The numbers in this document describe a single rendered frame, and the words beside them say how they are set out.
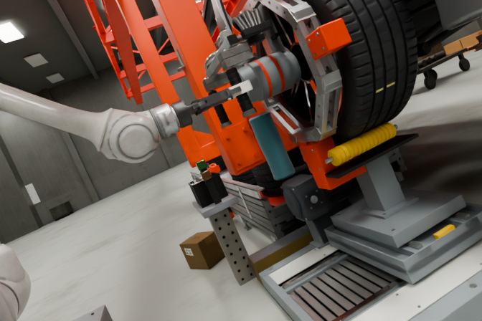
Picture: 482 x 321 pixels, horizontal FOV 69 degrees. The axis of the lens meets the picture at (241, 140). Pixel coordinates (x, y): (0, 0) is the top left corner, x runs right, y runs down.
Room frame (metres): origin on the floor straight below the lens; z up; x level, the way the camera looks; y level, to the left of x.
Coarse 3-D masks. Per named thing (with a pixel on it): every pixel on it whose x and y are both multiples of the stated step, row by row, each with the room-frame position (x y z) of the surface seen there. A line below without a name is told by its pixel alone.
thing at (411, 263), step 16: (464, 208) 1.18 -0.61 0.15; (480, 208) 1.12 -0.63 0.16; (448, 224) 1.14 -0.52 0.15; (464, 224) 1.07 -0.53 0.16; (480, 224) 1.08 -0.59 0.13; (336, 240) 1.41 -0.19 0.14; (352, 240) 1.28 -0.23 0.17; (368, 240) 1.27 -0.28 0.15; (416, 240) 1.13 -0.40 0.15; (432, 240) 1.09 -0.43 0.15; (448, 240) 1.05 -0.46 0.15; (464, 240) 1.06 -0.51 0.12; (368, 256) 1.20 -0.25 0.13; (384, 256) 1.09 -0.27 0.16; (400, 256) 1.08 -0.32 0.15; (416, 256) 1.02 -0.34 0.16; (432, 256) 1.03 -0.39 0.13; (448, 256) 1.05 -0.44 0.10; (400, 272) 1.04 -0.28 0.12; (416, 272) 1.02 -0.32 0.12
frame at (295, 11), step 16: (256, 0) 1.16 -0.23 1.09; (272, 0) 1.07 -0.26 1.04; (288, 0) 1.06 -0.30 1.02; (288, 16) 1.01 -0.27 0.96; (304, 16) 0.99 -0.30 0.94; (304, 32) 0.99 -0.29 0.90; (256, 48) 1.43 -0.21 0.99; (304, 48) 1.01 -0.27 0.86; (320, 64) 0.99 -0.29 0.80; (320, 80) 0.99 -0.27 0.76; (336, 80) 0.99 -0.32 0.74; (320, 96) 1.03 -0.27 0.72; (336, 96) 1.04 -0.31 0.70; (272, 112) 1.44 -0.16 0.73; (288, 112) 1.43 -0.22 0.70; (320, 112) 1.07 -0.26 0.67; (336, 112) 1.09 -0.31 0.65; (288, 128) 1.36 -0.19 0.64; (304, 128) 1.34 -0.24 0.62; (320, 128) 1.11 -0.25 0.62
